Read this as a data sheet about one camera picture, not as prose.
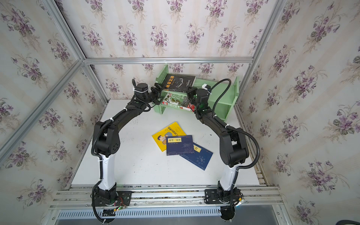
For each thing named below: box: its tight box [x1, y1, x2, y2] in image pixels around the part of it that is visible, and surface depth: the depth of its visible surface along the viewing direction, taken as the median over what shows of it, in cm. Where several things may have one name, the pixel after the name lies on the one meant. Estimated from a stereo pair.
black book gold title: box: [162, 73, 197, 93], surface depth 91 cm
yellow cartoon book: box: [151, 121, 187, 152], surface depth 100 cm
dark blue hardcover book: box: [165, 135, 195, 157], surface depth 94 cm
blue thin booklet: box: [179, 142, 214, 171], surface depth 90 cm
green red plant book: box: [160, 90, 196, 112], surface depth 100 cm
